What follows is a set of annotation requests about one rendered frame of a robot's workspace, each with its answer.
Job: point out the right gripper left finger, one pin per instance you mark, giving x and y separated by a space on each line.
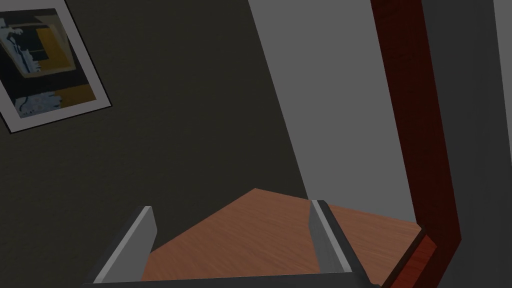
130 248

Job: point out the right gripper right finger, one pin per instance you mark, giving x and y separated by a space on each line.
328 244

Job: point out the white framed abstract picture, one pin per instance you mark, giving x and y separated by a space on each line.
44 66

